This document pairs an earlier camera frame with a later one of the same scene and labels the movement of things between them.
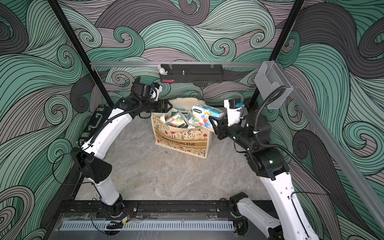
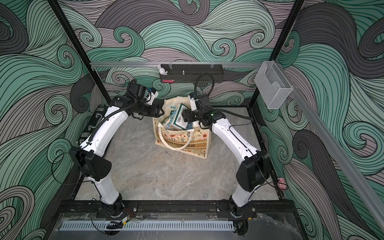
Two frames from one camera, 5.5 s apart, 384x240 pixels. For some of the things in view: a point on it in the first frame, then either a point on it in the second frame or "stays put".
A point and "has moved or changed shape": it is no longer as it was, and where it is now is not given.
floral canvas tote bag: [194, 141] stays put
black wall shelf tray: [194, 73] stays put
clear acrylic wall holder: [270, 77] stays put
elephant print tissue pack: [186, 111] has moved or changed shape
